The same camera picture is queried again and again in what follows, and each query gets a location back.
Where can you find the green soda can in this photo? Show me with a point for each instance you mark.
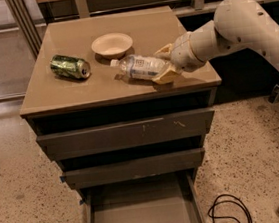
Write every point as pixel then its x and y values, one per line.
pixel 71 67

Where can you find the clear plastic water bottle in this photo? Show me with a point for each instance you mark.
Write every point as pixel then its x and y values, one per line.
pixel 140 67

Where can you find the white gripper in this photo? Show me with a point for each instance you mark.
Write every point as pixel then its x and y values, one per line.
pixel 181 54

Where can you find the small grey floor device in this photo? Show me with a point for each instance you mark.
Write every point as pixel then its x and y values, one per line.
pixel 274 96

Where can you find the bottom open grey drawer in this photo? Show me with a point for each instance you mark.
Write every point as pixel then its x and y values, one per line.
pixel 169 198

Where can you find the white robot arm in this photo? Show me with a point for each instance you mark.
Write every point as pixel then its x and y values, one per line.
pixel 236 25

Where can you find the white paper bowl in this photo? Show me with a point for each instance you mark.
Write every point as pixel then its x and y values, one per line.
pixel 112 45

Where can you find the top grey drawer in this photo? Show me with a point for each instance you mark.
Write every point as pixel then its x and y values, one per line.
pixel 117 136

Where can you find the middle grey drawer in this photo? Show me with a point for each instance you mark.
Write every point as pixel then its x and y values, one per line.
pixel 134 169

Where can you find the grey drawer cabinet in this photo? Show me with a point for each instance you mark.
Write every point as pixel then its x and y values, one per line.
pixel 55 104

